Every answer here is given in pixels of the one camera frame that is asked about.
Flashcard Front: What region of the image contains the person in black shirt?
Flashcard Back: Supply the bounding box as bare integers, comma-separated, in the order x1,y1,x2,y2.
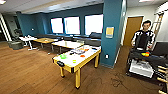
130,19,157,52

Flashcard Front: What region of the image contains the light wooden table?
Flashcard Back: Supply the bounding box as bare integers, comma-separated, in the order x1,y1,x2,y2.
33,37,59,52

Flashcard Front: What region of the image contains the red ping pong paddle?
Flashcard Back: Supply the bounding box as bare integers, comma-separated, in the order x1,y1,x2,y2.
79,54,87,58

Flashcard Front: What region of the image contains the small white table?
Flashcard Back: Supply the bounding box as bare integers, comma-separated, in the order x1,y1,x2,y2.
18,35,38,52

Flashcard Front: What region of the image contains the yellow wall sign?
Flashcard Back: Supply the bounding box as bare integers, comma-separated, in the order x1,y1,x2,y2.
105,26,115,39

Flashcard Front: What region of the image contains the brown wooden door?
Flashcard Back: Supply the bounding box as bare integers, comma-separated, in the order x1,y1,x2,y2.
123,15,144,47

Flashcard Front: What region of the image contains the dark grey sofa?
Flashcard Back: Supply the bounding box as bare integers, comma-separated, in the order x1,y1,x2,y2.
36,32,103,47

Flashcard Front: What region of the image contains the grey ottoman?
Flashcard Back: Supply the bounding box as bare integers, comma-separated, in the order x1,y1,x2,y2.
8,39,24,51

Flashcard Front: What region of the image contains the orange yellow toy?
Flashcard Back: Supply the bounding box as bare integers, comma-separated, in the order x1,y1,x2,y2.
140,51,150,57

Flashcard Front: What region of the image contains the thin black floor cable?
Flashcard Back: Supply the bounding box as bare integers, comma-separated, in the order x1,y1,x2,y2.
89,71,134,91

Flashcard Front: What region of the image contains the white plastic crate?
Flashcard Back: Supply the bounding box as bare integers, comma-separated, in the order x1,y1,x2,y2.
129,59,154,78

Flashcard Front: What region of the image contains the bright green bowl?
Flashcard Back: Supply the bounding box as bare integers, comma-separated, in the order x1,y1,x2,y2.
59,53,68,60

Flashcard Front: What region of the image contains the black monitor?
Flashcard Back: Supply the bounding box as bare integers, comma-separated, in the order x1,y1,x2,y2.
151,41,168,58

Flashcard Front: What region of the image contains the bright window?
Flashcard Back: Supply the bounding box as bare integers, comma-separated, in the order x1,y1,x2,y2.
63,16,81,35
50,17,64,34
84,13,104,36

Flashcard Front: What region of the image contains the long wooden table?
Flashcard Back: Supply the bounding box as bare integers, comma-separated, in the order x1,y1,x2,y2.
51,39,85,55

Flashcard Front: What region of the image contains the black wheeled cart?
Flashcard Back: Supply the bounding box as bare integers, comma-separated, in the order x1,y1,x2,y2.
125,41,168,84

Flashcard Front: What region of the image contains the white ceiling light panel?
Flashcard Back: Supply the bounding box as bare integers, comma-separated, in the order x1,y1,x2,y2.
0,0,7,5
138,0,156,4

